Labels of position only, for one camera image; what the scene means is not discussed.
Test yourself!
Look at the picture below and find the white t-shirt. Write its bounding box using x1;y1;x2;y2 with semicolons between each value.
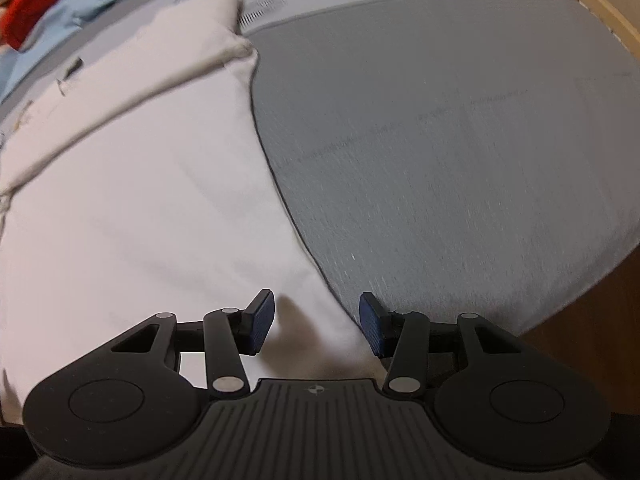
1;0;383;422

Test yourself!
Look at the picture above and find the grey woven bed mat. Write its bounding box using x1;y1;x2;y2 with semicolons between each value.
250;0;639;333

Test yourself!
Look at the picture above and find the light blue blanket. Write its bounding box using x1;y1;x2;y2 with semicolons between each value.
1;0;119;99

